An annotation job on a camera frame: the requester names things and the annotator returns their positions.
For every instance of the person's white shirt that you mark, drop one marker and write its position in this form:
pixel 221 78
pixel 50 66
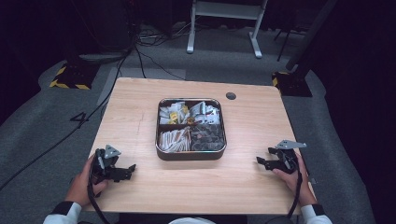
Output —
pixel 191 221

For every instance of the pile of dark packets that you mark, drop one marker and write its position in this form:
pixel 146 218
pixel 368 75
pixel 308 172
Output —
pixel 208 138

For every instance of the pile of white yellow packets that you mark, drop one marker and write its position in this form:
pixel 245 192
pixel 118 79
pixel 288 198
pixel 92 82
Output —
pixel 172 113

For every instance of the grey table edge bracket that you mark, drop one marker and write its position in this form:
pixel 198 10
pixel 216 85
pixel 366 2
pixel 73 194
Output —
pixel 313 180

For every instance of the pile of white brown stick sachets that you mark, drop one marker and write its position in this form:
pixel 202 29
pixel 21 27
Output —
pixel 174 140

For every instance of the round grey table grommet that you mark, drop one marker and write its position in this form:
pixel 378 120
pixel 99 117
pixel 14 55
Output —
pixel 230 95

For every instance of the person's left hand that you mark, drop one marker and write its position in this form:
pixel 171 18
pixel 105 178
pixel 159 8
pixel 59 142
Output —
pixel 81 189

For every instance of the dark tripod legs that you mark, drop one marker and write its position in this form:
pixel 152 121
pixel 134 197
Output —
pixel 285 40

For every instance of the brown square compartment box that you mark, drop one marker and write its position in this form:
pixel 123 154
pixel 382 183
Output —
pixel 190 156

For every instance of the pile of white red packets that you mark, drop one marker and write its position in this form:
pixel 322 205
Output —
pixel 204 113

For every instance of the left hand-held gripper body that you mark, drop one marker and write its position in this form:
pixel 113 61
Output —
pixel 104 169

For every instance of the white metal stand frame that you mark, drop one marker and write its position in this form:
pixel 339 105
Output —
pixel 227 9

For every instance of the person's right hand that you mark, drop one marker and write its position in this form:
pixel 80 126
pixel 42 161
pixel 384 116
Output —
pixel 300 183

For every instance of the black stand yellow striped base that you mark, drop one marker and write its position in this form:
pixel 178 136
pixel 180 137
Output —
pixel 73 77
pixel 294 84

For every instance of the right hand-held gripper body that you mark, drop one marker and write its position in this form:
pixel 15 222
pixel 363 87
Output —
pixel 288 161

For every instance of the clear plastic box lid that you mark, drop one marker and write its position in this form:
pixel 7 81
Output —
pixel 190 125

